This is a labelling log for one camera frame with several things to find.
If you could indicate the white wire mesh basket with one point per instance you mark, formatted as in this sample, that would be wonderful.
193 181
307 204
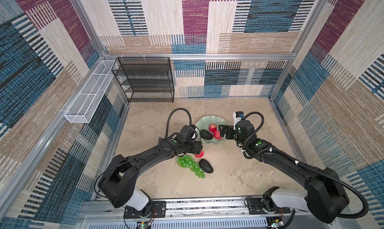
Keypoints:
87 101

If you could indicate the aluminium front rail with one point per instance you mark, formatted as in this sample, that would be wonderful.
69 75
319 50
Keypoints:
196 213

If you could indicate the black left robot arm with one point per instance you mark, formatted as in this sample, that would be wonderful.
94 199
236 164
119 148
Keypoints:
118 182

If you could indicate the green fake grape bunch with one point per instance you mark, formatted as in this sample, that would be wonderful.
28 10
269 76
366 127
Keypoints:
188 162

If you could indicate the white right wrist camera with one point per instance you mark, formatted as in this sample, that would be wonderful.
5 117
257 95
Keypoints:
238 116

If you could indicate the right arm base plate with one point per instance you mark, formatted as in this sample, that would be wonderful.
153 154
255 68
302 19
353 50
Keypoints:
261 206

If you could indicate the dark fake avocado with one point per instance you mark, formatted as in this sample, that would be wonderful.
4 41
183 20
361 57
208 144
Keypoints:
206 166
206 135

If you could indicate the green scalloped fruit bowl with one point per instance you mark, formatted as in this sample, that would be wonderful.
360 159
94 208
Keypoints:
208 128

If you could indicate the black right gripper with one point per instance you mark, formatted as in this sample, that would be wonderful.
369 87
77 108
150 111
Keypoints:
229 129

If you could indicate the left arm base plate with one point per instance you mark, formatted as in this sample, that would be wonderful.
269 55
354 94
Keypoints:
155 209

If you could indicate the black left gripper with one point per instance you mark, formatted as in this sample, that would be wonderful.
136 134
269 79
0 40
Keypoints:
197 147

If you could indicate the red fake apple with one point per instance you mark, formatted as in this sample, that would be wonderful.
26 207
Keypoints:
217 135
200 155
212 128

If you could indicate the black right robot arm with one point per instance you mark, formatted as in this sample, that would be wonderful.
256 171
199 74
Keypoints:
324 194

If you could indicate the black wire mesh shelf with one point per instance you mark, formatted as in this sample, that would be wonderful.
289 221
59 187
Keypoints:
145 79

